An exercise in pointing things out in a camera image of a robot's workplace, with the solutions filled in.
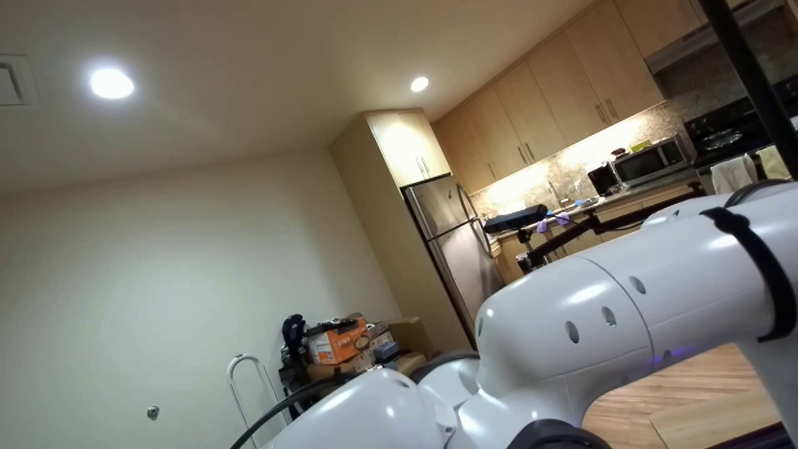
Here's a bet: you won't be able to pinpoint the white metal tube rack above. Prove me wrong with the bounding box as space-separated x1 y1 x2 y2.
227 352 294 449

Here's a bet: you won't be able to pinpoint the white hanging towel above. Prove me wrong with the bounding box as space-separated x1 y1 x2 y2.
707 152 761 197

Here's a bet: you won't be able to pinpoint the black bag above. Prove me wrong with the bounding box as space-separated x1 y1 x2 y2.
280 313 322 409

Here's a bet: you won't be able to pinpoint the large round ceiling light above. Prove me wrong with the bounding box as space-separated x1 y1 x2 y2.
83 57 143 107

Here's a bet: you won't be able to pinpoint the black wall oven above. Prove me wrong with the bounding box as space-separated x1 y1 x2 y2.
684 77 798 169

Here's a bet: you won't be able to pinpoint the stainless steel refrigerator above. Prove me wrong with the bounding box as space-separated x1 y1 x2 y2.
402 172 503 335

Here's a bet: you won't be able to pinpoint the silver microwave oven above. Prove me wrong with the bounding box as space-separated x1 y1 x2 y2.
608 135 695 193

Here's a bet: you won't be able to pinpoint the black stand pole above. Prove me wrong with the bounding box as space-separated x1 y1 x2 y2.
695 0 798 182

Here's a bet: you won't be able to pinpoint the light wood upper cabinets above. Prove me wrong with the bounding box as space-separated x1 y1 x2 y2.
432 0 706 194

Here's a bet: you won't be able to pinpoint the orange cardboard box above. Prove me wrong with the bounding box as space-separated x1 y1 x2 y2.
306 320 371 366

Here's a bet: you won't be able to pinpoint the black stereo camera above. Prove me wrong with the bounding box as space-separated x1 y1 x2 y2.
484 203 552 238

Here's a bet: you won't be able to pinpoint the black velcro strap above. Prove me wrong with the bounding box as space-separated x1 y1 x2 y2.
701 205 798 344

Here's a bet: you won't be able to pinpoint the black robot cable hose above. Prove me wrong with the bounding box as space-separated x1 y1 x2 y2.
229 346 482 449

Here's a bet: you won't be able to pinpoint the ceiling air vent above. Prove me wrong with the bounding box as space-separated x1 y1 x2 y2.
0 54 40 110

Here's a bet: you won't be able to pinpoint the tall light wood cabinet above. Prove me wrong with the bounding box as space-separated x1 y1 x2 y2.
328 110 479 362

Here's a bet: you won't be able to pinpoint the brown cardboard box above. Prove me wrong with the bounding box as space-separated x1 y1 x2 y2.
310 316 436 390

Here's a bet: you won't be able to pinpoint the kitchen countertop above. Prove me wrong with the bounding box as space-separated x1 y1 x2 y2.
488 178 707 245

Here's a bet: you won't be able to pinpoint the black coffee maker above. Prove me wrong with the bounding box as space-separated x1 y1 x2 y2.
585 163 620 200

